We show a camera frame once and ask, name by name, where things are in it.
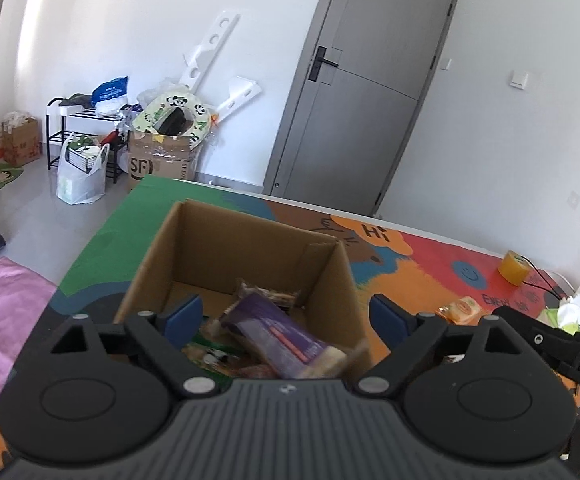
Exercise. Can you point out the white tissue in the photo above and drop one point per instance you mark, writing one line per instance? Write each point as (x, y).
(574, 305)

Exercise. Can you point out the white light switch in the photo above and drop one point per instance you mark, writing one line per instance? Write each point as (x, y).
(518, 80)

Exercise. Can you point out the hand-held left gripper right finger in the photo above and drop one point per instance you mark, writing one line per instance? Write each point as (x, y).
(387, 320)

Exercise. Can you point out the orange biscuit packet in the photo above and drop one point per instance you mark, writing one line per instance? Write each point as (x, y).
(462, 310)

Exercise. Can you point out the colourful printed table mat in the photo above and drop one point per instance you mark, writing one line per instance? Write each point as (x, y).
(419, 260)

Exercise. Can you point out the beige green-print snack packet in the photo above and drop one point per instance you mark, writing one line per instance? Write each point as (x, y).
(210, 355)

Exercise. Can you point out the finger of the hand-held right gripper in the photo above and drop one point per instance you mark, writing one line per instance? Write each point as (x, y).
(544, 332)

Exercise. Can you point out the clear nut snack packet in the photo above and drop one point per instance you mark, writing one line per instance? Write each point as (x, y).
(270, 294)

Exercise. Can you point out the dark cloth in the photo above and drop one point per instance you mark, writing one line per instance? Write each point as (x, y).
(77, 101)

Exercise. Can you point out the small brown cardboard box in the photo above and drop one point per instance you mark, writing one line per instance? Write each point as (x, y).
(22, 142)

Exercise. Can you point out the clear plastic bag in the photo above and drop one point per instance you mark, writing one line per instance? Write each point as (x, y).
(152, 94)

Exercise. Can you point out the taped cardboard box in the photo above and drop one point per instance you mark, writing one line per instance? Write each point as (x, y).
(160, 162)

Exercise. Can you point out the pink floor mat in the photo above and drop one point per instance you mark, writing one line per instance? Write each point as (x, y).
(0, 310)

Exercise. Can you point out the white plastic shopping bag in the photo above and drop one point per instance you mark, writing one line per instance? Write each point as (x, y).
(77, 182)

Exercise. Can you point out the small white wall switch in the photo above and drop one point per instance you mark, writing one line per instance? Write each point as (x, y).
(447, 63)

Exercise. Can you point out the blue bag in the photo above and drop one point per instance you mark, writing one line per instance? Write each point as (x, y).
(110, 91)

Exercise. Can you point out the yellow tape roll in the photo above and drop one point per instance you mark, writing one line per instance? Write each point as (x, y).
(514, 267)

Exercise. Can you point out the white shelf bracket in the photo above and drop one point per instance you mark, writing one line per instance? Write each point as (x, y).
(237, 97)

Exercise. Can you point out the panda print cushion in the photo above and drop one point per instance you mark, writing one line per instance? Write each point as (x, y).
(150, 117)

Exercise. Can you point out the grey door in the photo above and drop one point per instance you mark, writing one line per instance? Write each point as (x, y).
(359, 110)

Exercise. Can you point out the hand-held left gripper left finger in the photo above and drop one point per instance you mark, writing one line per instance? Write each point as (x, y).
(185, 320)

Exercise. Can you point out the purple white bread packet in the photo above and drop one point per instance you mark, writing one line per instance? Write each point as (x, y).
(280, 335)

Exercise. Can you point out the white wall socket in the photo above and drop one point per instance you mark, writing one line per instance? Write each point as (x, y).
(573, 200)

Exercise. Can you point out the black shoe rack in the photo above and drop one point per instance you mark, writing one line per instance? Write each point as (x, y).
(52, 130)

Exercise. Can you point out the white perforated plank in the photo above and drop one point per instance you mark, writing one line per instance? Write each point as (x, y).
(210, 50)

